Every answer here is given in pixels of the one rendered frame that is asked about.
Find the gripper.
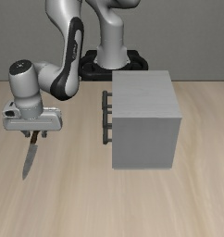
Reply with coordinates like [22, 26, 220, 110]
[2, 100, 63, 139]

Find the brown-handled knife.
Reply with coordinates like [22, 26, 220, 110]
[21, 130, 41, 181]

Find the grey cabinet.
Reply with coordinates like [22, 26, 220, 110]
[101, 69, 183, 170]

